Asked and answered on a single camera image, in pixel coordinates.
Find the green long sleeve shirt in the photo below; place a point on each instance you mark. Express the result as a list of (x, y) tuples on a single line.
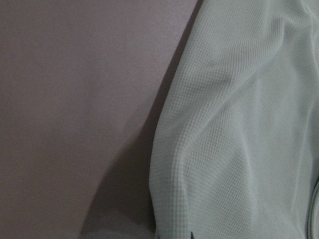
[(236, 148)]

